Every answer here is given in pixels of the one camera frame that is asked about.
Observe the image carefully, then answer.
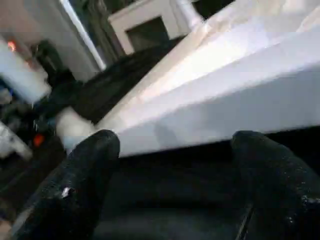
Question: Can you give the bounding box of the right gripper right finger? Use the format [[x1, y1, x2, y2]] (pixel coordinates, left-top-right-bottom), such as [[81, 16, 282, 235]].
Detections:
[[229, 130, 320, 240]]

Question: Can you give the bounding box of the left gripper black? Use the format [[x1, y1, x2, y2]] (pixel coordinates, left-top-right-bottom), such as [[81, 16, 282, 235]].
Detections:
[[0, 99, 63, 161]]

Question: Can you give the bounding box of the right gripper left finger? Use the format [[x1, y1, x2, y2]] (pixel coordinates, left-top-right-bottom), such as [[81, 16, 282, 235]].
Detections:
[[9, 129, 121, 240]]

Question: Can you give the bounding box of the white plastic table top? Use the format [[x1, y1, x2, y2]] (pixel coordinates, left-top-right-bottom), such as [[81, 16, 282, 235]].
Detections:
[[94, 0, 320, 158]]

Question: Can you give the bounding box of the black shiny mat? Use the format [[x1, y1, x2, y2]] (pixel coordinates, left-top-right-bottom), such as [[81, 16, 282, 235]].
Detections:
[[0, 42, 320, 240]]

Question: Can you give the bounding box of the grey curtain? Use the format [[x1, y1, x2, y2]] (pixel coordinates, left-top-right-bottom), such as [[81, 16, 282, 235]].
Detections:
[[84, 0, 126, 66]]

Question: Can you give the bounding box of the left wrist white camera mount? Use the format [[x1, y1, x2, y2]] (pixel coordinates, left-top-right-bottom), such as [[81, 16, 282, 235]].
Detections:
[[0, 37, 52, 161]]

